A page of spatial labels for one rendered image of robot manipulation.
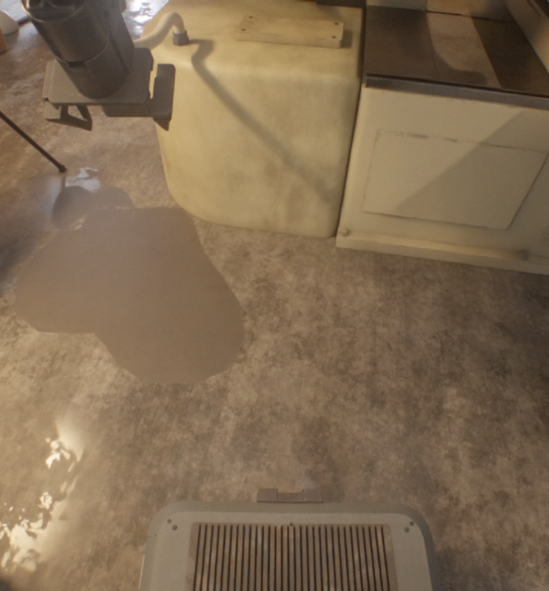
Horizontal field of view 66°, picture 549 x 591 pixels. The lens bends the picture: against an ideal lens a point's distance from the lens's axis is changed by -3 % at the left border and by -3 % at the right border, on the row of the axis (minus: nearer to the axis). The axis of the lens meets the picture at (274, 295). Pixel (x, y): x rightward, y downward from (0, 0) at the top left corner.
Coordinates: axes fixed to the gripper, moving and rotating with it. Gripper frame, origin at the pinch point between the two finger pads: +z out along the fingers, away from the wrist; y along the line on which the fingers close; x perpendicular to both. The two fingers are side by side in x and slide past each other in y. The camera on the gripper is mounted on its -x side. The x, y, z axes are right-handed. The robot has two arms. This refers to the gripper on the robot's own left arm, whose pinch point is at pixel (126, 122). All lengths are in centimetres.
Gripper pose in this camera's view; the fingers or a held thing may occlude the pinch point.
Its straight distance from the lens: 59.8
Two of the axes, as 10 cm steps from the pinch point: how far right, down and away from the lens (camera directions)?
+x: -0.2, 9.9, -1.7
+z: -0.1, 1.7, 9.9
